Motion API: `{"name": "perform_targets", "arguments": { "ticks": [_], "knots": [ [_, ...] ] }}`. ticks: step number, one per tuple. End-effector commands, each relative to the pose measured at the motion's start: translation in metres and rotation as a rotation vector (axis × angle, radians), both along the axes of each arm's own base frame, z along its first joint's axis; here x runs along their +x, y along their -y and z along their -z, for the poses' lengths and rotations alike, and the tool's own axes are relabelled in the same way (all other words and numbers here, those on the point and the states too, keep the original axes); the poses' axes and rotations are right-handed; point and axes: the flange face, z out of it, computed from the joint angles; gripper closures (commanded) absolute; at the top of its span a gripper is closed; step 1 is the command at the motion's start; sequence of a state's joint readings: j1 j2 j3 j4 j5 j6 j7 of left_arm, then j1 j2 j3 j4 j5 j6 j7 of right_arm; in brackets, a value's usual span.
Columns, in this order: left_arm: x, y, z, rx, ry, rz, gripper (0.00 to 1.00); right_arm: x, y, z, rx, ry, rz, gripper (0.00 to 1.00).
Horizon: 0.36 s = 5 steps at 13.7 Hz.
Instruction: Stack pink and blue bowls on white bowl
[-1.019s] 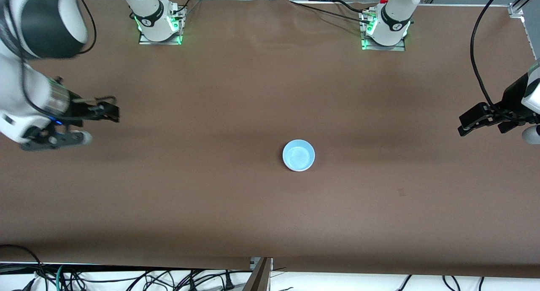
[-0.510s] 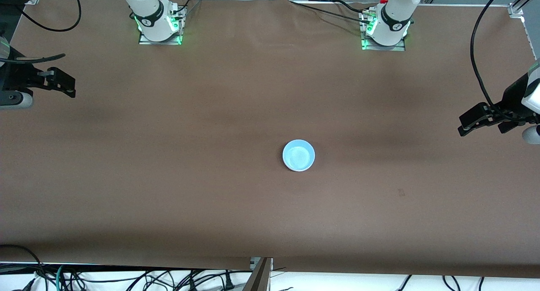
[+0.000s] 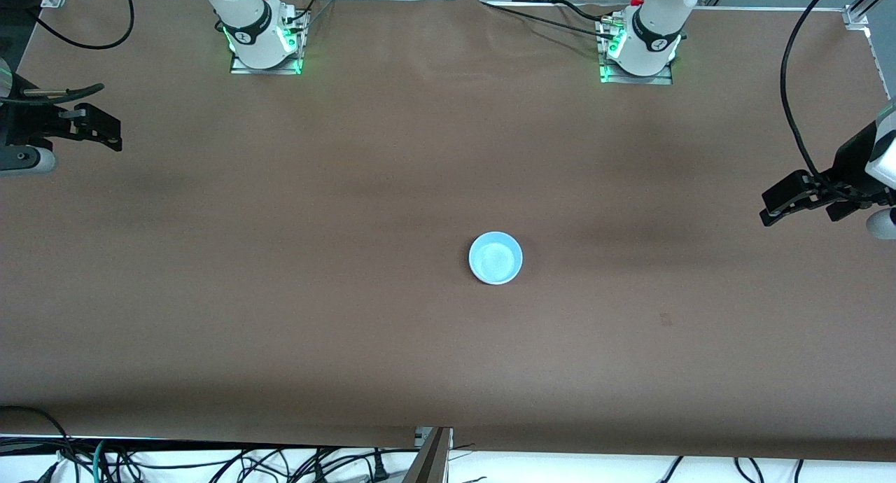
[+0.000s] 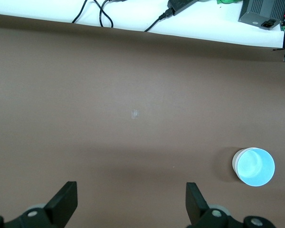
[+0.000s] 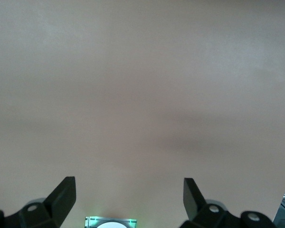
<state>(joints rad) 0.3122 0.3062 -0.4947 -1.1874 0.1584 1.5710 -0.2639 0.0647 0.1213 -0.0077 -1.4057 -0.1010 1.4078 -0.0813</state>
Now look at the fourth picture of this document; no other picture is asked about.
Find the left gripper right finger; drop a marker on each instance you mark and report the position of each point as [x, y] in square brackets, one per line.
[197, 209]

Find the green object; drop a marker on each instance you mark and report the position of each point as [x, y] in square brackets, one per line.
[228, 1]

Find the small clear tape piece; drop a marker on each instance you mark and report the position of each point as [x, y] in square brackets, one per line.
[135, 114]

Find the black power adapter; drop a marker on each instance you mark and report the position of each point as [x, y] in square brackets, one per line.
[180, 4]

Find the light blue bowl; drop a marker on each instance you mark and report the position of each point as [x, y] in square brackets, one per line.
[254, 168]

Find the grey power supply box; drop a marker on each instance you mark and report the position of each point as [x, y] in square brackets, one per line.
[259, 12]

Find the white bowl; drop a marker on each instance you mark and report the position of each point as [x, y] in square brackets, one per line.
[234, 162]

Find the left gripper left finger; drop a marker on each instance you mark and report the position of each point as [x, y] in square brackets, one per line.
[59, 206]

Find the brown table cover sheet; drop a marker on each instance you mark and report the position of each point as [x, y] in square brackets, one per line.
[109, 83]

